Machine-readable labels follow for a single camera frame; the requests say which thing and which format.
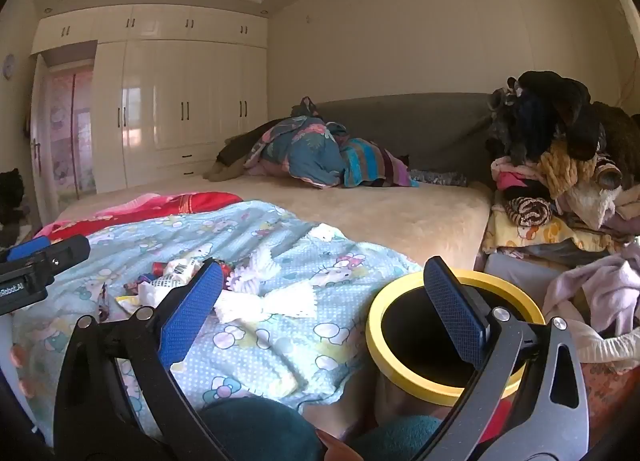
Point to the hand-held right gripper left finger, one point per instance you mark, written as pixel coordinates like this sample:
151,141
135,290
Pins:
192,311

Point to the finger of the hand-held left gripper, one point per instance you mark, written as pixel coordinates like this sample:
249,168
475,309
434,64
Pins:
65,253
27,247

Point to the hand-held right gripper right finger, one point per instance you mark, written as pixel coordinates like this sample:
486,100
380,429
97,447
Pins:
452,311

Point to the small white tissue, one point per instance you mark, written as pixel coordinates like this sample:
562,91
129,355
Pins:
152,293

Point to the small red packet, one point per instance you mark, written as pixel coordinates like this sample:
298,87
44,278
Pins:
227,272

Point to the yellow snack wrapper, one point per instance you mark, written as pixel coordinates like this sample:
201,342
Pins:
129,303

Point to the yellow-rimmed black trash bin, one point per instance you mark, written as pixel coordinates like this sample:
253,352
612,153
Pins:
385,341

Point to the white scalloped tissue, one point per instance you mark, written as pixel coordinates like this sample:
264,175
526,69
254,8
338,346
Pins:
257,271

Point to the person's left hand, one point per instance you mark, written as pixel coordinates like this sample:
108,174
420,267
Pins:
22,366

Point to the dark object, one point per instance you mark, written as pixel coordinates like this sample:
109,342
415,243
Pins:
10,201

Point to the grey storage box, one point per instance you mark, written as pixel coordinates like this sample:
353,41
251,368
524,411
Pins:
515,276

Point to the blue cartoon blanket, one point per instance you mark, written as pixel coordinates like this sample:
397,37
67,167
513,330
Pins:
260,351

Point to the yellow cartoon blanket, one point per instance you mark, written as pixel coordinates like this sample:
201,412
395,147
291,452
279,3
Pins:
520,238

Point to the beige bed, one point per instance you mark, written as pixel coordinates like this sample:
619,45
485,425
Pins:
400,221

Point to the red blanket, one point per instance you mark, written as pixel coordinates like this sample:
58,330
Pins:
165,206

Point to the red plastic stool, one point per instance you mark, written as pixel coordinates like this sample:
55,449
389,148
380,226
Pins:
492,421

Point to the pink door curtain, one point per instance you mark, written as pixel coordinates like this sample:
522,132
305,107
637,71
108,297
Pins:
70,136

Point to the brown striped knit garment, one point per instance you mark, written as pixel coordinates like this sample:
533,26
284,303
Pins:
527,211

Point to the grey patterned cloth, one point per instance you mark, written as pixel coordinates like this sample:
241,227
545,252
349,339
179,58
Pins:
440,177

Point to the pink garment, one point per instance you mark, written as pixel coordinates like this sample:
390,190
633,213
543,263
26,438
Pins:
515,173

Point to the brown cloth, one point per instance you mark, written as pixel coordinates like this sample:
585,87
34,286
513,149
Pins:
240,151

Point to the striped towel blanket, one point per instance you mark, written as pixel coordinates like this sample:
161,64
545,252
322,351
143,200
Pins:
370,161

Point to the white fleece garment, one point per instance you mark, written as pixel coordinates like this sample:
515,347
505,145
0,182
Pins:
592,206

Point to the floral laundry basket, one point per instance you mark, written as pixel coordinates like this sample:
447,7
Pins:
610,391

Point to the mustard knit scarf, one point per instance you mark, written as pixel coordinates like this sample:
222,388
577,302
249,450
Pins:
565,171

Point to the cream wardrobe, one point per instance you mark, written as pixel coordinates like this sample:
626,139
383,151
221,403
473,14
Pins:
165,91

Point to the dark blue fuzzy garment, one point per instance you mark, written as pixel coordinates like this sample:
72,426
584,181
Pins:
530,126

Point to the grey patterned scarf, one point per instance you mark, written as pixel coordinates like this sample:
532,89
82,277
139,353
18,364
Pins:
502,111

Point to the brown cuffed sleeve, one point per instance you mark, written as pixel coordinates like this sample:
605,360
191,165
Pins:
610,173

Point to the beige garment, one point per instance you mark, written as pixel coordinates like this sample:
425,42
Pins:
631,201

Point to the black garment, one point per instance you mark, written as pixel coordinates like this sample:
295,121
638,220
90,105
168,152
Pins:
560,101

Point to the brown fur garment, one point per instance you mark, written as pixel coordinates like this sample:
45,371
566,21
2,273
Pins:
620,141

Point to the white door frame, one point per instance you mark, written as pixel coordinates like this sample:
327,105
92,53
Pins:
625,6

